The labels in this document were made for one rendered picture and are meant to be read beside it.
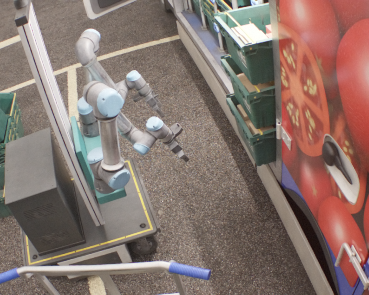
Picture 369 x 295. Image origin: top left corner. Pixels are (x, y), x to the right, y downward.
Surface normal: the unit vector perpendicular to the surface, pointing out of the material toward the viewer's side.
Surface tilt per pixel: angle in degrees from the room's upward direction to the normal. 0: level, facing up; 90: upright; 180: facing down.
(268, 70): 90
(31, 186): 0
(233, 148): 0
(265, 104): 93
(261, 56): 93
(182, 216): 0
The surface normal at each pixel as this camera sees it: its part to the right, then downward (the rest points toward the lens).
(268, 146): 0.25, 0.68
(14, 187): -0.15, -0.72
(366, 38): -0.96, 0.27
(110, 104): 0.65, 0.33
